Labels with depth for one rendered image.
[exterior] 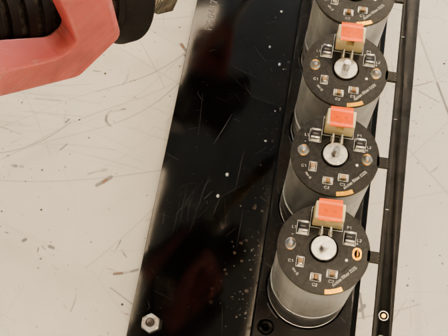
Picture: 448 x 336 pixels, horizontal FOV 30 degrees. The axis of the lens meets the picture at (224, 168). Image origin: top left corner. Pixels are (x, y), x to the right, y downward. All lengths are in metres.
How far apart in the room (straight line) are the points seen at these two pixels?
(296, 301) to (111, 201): 0.09
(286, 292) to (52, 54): 0.10
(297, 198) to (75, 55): 0.10
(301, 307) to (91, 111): 0.12
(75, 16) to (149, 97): 0.16
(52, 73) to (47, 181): 0.13
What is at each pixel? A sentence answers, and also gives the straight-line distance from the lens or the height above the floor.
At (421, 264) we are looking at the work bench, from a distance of 0.30.
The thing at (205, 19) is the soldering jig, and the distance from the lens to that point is 0.32.
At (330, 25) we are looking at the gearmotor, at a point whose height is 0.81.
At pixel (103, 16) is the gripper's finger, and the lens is 0.17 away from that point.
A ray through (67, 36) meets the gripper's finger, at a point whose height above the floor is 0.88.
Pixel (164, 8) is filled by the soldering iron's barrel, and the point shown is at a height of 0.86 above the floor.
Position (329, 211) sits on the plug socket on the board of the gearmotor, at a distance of 0.22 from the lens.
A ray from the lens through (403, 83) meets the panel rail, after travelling 0.25.
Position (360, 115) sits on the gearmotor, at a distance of 0.25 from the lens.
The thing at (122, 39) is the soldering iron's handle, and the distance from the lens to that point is 0.19.
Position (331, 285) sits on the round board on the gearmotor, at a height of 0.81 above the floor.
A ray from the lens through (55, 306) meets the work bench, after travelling 0.29.
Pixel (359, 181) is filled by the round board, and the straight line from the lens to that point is 0.24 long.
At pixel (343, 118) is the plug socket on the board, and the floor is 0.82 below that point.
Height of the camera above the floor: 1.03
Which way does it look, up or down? 67 degrees down
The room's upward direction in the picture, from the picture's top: 3 degrees clockwise
